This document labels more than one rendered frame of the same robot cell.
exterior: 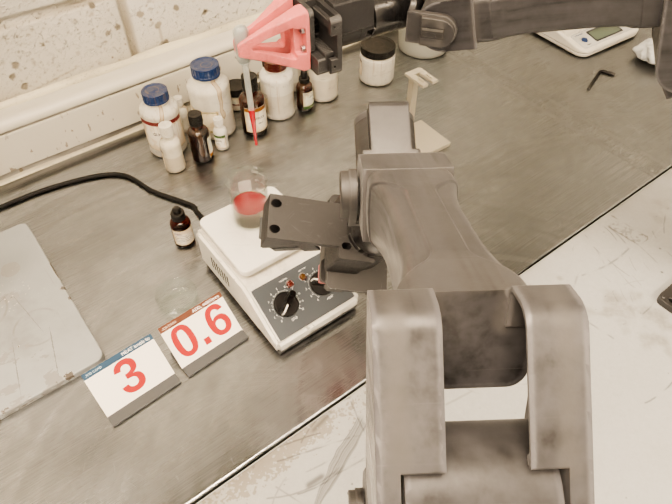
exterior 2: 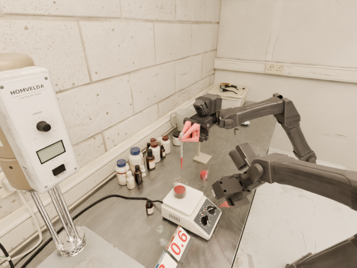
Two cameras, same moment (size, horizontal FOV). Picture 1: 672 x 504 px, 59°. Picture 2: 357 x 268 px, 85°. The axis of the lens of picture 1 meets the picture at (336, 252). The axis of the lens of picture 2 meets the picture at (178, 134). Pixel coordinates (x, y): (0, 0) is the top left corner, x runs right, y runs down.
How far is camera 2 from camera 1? 0.33 m
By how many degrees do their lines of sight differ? 26
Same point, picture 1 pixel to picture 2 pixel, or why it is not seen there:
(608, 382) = (300, 212)
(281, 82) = (158, 150)
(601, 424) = (309, 226)
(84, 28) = (92, 146)
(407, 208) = (304, 167)
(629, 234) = not seen: hidden behind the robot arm
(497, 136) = (222, 151)
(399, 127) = (249, 149)
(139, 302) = (146, 241)
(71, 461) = not seen: outside the picture
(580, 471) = not seen: outside the picture
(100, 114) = (99, 175)
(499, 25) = (243, 119)
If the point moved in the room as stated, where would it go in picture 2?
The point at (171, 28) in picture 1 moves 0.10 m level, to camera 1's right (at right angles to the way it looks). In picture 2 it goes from (117, 141) to (136, 137)
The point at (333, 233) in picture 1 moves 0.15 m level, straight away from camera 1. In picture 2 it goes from (238, 187) to (211, 159)
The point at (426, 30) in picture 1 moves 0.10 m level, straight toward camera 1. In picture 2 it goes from (226, 124) to (239, 136)
